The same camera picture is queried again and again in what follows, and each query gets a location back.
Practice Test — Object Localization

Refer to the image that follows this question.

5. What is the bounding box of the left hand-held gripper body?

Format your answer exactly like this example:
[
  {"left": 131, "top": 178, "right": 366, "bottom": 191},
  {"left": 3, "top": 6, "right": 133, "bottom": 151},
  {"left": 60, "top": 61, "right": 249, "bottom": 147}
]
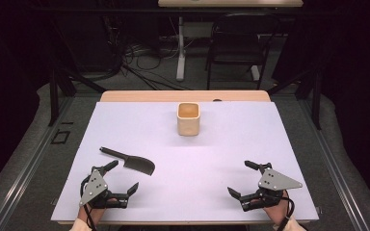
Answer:
[{"left": 79, "top": 166, "right": 131, "bottom": 209}]

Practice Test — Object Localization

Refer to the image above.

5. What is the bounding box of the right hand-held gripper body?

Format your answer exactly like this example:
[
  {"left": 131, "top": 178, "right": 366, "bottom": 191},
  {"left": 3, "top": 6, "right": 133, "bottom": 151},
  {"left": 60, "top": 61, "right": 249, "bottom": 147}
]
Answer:
[{"left": 239, "top": 163, "right": 304, "bottom": 213}]

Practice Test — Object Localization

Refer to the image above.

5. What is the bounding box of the beige square cup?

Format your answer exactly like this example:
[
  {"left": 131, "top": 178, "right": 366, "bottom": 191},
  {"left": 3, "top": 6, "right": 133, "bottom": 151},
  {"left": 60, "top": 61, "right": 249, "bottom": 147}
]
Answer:
[{"left": 176, "top": 102, "right": 201, "bottom": 137}]

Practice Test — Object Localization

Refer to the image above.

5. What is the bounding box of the person's left hand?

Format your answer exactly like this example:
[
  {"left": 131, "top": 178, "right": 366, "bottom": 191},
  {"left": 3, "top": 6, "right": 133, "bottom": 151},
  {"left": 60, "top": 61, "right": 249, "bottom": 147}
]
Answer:
[{"left": 77, "top": 197, "right": 118, "bottom": 226}]

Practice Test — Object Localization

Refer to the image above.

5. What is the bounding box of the person's right hand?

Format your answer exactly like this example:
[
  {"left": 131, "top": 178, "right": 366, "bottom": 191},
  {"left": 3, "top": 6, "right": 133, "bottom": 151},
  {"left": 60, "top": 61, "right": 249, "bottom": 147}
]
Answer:
[{"left": 252, "top": 191, "right": 292, "bottom": 227}]

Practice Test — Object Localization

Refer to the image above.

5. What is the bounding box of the white table cover sheet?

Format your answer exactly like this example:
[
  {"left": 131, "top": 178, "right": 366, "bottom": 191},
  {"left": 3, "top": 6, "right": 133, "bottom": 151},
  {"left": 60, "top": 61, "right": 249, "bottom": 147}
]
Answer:
[{"left": 50, "top": 101, "right": 320, "bottom": 222}]

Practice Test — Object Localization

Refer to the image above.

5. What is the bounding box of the light wooden table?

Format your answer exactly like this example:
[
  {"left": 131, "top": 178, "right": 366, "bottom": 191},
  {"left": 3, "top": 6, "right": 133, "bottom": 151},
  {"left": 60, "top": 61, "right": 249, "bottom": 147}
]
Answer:
[{"left": 50, "top": 90, "right": 320, "bottom": 226}]

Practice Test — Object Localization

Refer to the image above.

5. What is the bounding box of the black metal stand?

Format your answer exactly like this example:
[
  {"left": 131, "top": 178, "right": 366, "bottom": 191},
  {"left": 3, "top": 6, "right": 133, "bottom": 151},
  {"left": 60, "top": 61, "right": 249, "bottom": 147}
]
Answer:
[
  {"left": 47, "top": 65, "right": 108, "bottom": 127},
  {"left": 267, "top": 64, "right": 323, "bottom": 131}
]

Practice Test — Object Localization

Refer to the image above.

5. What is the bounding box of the black metal chair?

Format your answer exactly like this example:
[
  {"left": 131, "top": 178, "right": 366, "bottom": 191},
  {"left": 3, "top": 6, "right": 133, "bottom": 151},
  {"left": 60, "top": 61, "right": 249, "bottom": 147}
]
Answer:
[{"left": 204, "top": 13, "right": 282, "bottom": 91}]

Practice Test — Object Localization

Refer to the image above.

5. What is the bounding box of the white-legged background desk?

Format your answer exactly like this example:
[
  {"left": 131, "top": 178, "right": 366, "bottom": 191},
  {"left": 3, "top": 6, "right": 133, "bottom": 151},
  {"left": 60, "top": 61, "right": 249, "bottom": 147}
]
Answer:
[{"left": 157, "top": 0, "right": 304, "bottom": 82}]

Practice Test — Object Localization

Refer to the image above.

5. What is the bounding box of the left hand-held gripper black cable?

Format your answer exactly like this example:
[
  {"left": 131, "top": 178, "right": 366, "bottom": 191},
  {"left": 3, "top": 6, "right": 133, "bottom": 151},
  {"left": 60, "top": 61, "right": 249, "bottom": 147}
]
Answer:
[{"left": 79, "top": 174, "right": 98, "bottom": 231}]

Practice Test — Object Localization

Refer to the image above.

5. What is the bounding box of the hand-held gripper black cable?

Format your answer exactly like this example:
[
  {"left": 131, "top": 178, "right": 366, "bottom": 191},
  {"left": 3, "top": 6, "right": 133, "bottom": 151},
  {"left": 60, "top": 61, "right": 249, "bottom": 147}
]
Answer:
[
  {"left": 79, "top": 174, "right": 98, "bottom": 231},
  {"left": 276, "top": 192, "right": 296, "bottom": 231}
]

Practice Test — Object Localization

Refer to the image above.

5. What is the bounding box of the right hand-held gripper black cable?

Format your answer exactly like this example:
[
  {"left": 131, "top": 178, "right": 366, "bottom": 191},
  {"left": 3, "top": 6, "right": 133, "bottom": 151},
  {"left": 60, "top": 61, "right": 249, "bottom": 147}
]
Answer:
[{"left": 276, "top": 192, "right": 296, "bottom": 231}]

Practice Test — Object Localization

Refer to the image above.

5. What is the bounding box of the aluminium floor rail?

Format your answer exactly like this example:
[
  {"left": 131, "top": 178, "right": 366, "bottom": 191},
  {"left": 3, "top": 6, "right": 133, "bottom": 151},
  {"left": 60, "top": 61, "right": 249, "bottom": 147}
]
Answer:
[
  {"left": 298, "top": 95, "right": 370, "bottom": 231},
  {"left": 0, "top": 95, "right": 75, "bottom": 231}
]

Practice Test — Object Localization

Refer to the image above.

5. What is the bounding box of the tangle of floor cables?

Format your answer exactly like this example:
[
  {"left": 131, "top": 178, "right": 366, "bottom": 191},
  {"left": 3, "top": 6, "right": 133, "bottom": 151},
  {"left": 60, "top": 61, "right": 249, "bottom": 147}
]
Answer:
[{"left": 102, "top": 15, "right": 195, "bottom": 91}]

